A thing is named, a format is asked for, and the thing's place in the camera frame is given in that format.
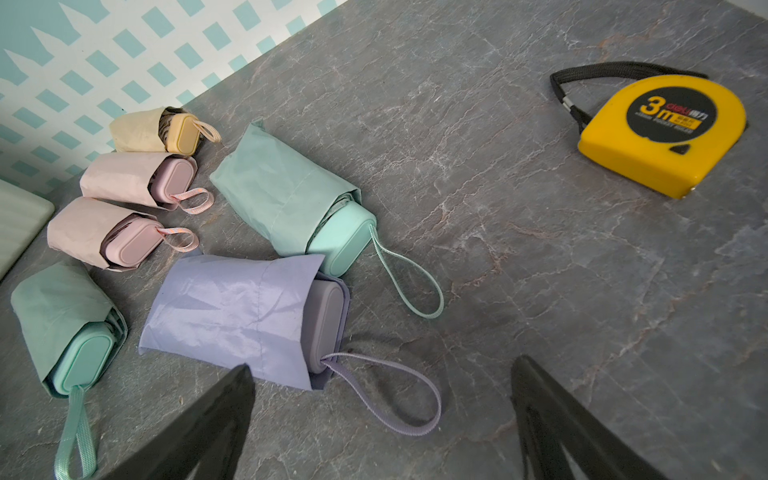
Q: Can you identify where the mint green sleeved umbrella right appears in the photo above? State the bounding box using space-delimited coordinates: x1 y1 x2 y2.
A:
210 122 445 319

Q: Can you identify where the lilac sleeved umbrella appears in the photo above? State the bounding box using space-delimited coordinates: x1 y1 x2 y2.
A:
139 254 441 437

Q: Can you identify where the pink sleeved umbrella rear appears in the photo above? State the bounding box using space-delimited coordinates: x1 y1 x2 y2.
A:
80 152 214 215

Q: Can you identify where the pink sleeved umbrella front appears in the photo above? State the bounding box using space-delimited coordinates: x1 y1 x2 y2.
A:
47 197 199 271

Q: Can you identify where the beige sleeved umbrella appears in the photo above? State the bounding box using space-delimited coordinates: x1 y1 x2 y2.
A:
109 107 222 156

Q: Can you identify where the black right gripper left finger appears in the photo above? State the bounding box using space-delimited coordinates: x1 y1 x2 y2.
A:
105 364 256 479

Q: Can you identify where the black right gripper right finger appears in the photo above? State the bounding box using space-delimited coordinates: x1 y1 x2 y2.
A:
510 355 665 479

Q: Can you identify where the yellow tape measure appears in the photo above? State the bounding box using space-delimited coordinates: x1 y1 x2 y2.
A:
550 61 748 199

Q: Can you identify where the pink sleeved umbrella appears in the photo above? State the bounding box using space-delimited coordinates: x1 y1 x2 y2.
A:
47 197 199 271
80 152 214 215

